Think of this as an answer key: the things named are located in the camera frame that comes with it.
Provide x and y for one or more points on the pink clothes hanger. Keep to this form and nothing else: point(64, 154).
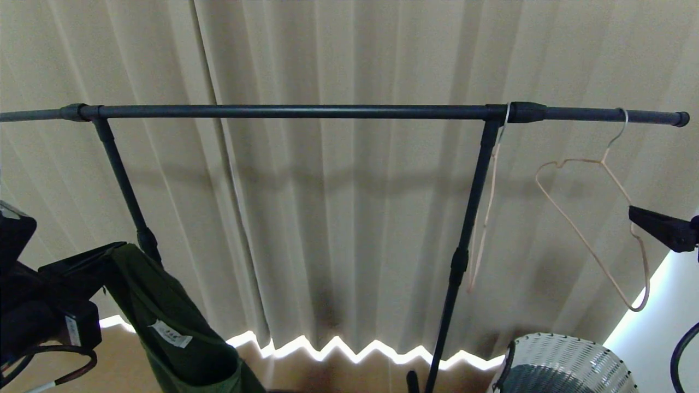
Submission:
point(579, 160)
point(507, 117)

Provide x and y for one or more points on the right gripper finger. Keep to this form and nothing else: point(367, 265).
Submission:
point(661, 229)

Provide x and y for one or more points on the white laundry basket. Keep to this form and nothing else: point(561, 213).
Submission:
point(562, 365)

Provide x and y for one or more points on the black clothes rack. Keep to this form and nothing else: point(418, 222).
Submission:
point(300, 112)

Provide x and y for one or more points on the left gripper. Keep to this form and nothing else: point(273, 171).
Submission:
point(33, 316)

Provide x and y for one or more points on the green printed shirt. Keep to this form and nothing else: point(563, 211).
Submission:
point(175, 327)

